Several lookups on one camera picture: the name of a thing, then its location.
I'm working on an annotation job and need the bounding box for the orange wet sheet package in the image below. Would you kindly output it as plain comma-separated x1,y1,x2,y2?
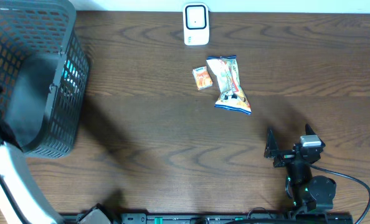
206,55,252,115

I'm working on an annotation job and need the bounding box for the small orange tissue pack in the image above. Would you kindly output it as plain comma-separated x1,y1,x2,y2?
192,66,213,90

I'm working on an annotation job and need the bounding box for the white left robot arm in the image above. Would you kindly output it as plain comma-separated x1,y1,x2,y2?
0,87,118,224

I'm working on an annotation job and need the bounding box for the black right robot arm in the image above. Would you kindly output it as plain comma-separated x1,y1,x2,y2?
264,124,336,218

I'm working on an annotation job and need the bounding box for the dark grey plastic mesh basket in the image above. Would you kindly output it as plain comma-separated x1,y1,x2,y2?
0,0,89,159

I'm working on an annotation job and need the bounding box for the black cable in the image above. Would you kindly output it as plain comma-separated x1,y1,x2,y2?
308,163,370,224

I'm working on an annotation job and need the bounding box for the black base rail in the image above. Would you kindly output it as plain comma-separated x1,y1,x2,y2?
60,212,354,224

